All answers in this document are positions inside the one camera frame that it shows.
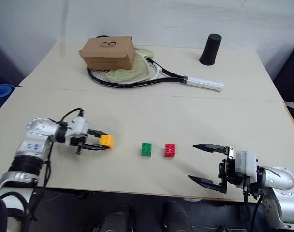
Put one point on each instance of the black round object behind box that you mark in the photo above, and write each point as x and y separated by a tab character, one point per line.
102	36

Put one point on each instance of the pale green towel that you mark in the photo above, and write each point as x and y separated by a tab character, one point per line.
132	68

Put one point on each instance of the black and white tennis racket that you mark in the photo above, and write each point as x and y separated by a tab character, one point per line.
159	73

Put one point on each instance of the brown cardboard box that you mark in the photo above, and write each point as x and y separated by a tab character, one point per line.
107	53

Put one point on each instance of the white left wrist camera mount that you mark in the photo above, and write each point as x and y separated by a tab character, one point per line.
77	128

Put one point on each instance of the green toy building cube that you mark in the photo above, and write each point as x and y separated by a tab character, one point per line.
146	149

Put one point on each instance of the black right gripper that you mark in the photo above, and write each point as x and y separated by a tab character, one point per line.
228	169

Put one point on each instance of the yellow toy building cube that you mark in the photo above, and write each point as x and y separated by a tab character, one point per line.
107	140

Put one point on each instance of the dark chair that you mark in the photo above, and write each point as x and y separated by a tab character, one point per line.
290	75

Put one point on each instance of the dark rounded robot foot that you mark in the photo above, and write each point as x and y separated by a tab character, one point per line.
118	220
177	217

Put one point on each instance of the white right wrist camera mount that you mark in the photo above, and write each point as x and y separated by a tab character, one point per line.
246	165

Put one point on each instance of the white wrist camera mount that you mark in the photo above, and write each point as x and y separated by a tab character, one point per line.
77	128
246	165

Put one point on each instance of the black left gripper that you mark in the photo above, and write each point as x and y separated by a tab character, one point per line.
78	140

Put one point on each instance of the black upturned cup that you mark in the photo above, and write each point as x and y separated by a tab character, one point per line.
210	49

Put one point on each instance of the blue round container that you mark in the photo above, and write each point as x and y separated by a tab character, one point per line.
1	93

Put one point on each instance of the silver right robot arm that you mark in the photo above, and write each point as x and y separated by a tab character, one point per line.
278	191

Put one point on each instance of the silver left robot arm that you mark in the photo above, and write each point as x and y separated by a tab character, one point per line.
33	147

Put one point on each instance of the red toy building cube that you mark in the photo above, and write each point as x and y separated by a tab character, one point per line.
170	150

